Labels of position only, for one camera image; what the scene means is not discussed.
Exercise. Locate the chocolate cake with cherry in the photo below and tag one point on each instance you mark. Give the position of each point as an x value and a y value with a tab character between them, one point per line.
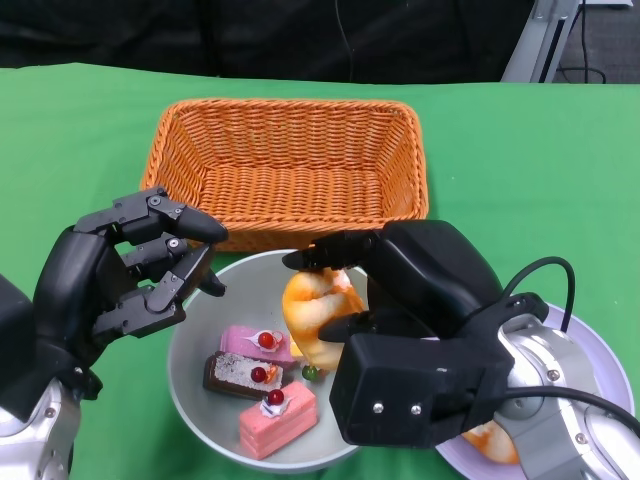
230	372

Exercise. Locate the green tablecloth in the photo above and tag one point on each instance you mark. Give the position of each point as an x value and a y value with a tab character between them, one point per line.
500	175

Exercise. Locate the aluminium frame stand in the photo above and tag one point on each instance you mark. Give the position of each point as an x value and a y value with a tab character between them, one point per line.
532	50

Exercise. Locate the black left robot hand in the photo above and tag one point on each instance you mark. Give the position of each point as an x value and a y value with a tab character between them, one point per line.
70	285

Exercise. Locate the light pink layered cake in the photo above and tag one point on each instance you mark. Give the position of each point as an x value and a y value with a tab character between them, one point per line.
270	430

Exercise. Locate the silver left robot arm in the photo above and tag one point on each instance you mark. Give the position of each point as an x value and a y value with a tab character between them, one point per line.
35	435

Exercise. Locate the orange wicker basket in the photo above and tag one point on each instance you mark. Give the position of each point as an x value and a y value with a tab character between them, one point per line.
290	195

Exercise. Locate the grey-green bowl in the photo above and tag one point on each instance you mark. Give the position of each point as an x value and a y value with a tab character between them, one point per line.
250	285

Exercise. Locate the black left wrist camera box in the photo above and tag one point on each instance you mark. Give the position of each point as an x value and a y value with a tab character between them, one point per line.
15	350

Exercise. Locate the black backdrop cloth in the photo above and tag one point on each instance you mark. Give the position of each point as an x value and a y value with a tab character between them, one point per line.
150	30

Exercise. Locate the orange striped bread roll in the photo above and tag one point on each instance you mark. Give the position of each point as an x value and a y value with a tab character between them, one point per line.
310	310
492	445

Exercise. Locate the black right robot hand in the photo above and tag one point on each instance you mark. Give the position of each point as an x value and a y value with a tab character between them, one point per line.
430	280

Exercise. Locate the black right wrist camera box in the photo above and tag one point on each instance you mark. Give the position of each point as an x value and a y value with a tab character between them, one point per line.
400	390

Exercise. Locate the magenta cake with cherry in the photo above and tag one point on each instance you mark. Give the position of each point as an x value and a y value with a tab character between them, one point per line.
240	340

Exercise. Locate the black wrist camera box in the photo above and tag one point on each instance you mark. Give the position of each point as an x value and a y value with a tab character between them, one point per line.
15	350
400	390

